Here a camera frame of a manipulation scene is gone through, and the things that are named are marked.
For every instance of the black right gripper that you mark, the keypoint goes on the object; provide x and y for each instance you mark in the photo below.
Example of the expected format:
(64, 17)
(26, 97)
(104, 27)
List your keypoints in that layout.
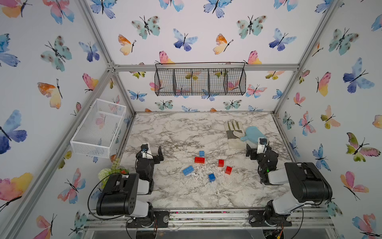
(259, 155)

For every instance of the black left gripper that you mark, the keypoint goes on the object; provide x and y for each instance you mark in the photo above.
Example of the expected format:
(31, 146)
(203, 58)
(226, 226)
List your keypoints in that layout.
(150, 157)

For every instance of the red 2x2 lego brick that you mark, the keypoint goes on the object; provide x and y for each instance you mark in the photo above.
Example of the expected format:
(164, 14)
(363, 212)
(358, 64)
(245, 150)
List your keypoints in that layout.
(228, 170)
(220, 163)

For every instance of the blue 2x4 lego brick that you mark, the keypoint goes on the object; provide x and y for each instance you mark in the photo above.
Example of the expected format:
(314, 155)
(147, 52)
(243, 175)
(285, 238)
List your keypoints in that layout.
(188, 170)

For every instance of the red 2x4 lego brick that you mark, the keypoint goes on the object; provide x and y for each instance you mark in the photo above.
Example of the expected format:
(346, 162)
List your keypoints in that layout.
(200, 160)

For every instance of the blue 2x2 lego brick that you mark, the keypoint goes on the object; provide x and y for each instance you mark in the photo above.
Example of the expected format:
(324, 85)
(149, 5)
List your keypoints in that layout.
(212, 177)

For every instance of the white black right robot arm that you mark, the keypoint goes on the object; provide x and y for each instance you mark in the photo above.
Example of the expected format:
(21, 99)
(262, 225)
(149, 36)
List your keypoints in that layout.
(307, 186)

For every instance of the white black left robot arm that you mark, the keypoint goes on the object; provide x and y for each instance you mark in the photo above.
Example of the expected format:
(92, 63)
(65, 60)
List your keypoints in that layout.
(119, 197)

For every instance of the grey white work glove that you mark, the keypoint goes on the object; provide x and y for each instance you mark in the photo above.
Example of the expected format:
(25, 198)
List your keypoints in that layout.
(235, 131)

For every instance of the potted artificial flower plant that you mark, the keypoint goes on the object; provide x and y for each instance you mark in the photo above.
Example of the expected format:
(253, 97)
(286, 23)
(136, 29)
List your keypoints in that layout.
(116, 168)

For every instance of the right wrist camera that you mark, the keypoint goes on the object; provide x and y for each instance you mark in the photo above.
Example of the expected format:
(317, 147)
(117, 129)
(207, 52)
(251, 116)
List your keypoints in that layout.
(261, 145)

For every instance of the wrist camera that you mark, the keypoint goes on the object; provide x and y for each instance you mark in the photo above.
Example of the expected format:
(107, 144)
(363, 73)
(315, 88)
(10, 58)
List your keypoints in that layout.
(147, 155)
(261, 145)

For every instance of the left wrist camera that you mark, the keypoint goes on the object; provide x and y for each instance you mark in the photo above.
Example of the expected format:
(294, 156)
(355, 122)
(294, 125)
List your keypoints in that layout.
(147, 155)

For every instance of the white mesh wall basket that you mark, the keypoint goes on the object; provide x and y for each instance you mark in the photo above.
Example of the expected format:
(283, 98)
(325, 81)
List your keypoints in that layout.
(97, 133)

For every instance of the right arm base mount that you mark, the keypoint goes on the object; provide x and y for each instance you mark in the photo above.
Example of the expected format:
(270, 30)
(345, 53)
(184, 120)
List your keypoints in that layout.
(263, 218)

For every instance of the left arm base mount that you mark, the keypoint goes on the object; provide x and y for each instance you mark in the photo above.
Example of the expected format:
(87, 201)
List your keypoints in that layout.
(160, 219)

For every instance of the black wire wall basket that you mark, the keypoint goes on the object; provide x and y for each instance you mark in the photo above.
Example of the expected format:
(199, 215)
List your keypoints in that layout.
(200, 79)

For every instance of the aluminium front rail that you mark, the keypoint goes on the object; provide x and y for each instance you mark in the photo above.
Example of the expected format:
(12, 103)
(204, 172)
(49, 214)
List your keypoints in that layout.
(239, 218)

